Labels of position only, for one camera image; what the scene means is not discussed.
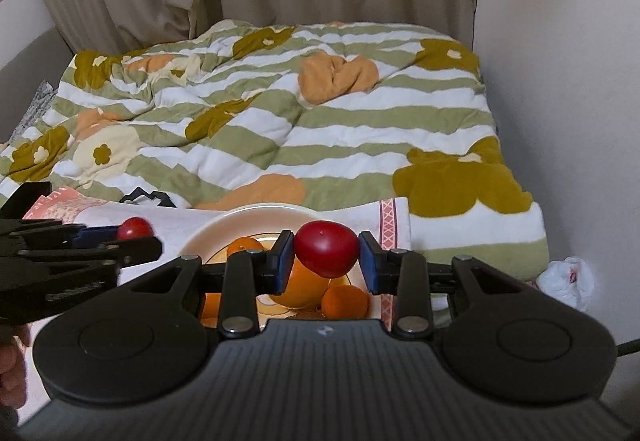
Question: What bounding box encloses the black plastic bracket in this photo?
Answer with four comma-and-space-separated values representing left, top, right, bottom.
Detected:
119, 187, 176, 208

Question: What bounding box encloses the left hand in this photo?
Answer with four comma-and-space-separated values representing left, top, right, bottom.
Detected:
0, 325, 30, 409

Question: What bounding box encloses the striped floral blanket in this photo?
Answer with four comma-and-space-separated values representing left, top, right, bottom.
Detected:
1, 21, 549, 281

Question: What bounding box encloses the white plastic bag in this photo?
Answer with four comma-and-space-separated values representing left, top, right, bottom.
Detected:
535, 257, 596, 312

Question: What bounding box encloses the large orange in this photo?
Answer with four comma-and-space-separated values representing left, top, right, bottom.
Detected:
270, 258, 331, 309

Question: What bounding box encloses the white pink patterned cloth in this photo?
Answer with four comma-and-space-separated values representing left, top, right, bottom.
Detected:
22, 185, 414, 422

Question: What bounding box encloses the duck pattern plate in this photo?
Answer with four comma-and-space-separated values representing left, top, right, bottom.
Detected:
182, 204, 382, 325

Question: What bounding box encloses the small mandarin orange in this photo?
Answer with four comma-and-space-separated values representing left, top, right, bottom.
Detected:
226, 236, 265, 257

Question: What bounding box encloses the red plum tomato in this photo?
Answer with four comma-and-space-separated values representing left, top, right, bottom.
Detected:
294, 220, 359, 279

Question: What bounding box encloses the small red cherry tomato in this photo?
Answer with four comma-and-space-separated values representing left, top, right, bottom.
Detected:
116, 217, 154, 241

